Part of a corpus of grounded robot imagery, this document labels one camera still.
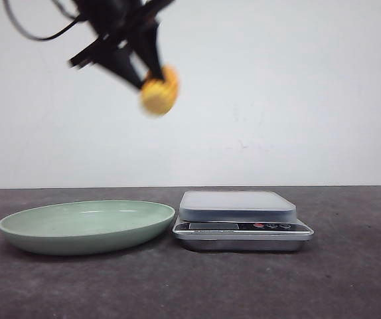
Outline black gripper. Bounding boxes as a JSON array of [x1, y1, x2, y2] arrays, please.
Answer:
[[70, 1, 172, 90]]

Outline yellow corn cob piece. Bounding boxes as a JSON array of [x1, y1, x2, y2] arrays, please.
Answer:
[[139, 64, 180, 116]]

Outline light green plate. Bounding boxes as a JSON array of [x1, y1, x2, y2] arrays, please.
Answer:
[[0, 199, 175, 256]]

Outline silver digital kitchen scale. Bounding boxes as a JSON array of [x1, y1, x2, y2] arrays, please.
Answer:
[[173, 191, 314, 251]]

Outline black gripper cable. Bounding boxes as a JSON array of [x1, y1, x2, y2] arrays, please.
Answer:
[[1, 0, 87, 43]]

